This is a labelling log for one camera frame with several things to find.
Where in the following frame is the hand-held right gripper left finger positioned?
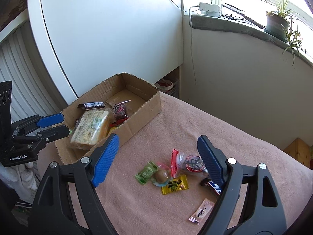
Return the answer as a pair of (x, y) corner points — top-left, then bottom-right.
(29, 133), (120, 235)

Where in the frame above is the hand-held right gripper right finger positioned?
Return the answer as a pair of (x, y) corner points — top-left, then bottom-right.
(197, 135), (287, 235)

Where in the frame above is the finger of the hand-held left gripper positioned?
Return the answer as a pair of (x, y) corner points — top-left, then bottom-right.
(18, 113), (65, 131)
(32, 125), (69, 143)

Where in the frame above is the red-edged clear candy packet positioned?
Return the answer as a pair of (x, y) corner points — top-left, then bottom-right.
(111, 100), (132, 128)
(170, 149), (207, 179)

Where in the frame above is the dark chocolate bar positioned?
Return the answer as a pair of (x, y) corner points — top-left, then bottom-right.
(200, 177), (223, 196)
(78, 101), (106, 110)

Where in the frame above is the packed sliced bread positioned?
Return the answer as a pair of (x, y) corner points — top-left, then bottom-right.
(70, 109), (110, 150)

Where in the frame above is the green candy packet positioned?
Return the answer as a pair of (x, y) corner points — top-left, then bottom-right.
(135, 161), (159, 184)

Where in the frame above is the yellow and black candy packet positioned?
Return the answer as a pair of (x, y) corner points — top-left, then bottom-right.
(161, 175), (189, 195)

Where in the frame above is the pink sachet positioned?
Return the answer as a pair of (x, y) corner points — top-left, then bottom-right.
(188, 198), (216, 225)

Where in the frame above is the round brown candy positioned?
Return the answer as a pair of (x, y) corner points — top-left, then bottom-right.
(150, 166), (172, 187)

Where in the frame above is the cardboard box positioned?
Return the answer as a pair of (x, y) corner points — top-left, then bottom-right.
(55, 72), (162, 165)

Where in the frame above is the person's left hand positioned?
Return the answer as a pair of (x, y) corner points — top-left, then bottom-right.
(3, 161), (38, 202)

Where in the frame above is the pink tablecloth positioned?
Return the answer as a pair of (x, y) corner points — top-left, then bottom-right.
(39, 92), (311, 235)

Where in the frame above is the white ribbed panel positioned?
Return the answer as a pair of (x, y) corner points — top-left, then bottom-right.
(0, 33), (61, 128)

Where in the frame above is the white plastic basket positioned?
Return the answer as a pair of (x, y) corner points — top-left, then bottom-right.
(155, 78), (181, 99)

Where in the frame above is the wooden crate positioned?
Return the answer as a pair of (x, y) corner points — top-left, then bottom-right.
(284, 138), (312, 169)

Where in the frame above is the white refrigerator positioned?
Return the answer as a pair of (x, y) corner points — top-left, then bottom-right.
(27, 0), (184, 106)

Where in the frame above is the grey window sill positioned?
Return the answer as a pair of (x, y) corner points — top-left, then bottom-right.
(189, 14), (313, 68)

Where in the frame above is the dark flat stick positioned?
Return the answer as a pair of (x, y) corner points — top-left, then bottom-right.
(221, 3), (266, 29)

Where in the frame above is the white power adapter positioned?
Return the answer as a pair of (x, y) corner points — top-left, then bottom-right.
(199, 2), (222, 17)

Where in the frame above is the potted spider plant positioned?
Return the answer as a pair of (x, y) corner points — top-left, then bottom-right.
(249, 0), (307, 65)

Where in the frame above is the grey power cable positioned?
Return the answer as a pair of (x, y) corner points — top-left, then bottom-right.
(188, 5), (201, 85)

